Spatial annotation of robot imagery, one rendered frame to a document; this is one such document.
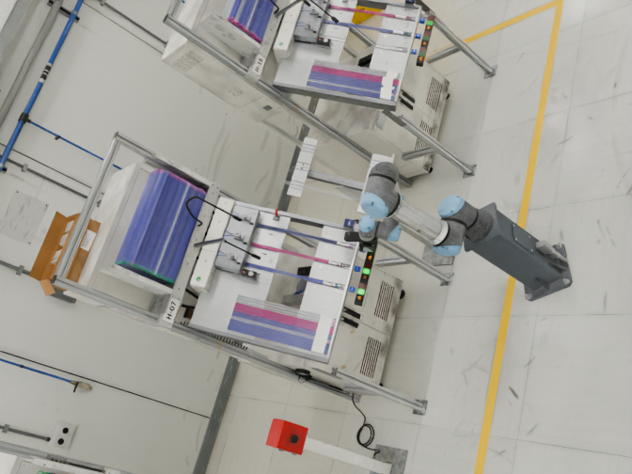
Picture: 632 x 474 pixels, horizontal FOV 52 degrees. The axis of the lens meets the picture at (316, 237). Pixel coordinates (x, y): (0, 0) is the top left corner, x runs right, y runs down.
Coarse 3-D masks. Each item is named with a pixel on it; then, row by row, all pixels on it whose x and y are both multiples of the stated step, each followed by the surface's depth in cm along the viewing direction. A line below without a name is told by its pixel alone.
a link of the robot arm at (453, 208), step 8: (448, 200) 285; (456, 200) 281; (464, 200) 283; (440, 208) 286; (448, 208) 282; (456, 208) 279; (464, 208) 282; (472, 208) 286; (448, 216) 282; (456, 216) 280; (464, 216) 281; (472, 216) 285; (464, 224) 281
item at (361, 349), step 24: (288, 264) 392; (360, 264) 372; (288, 288) 381; (384, 288) 382; (360, 312) 368; (384, 312) 380; (336, 336) 355; (360, 336) 366; (384, 336) 378; (240, 360) 387; (288, 360) 351; (336, 360) 354; (360, 360) 364; (384, 360) 376; (336, 384) 370
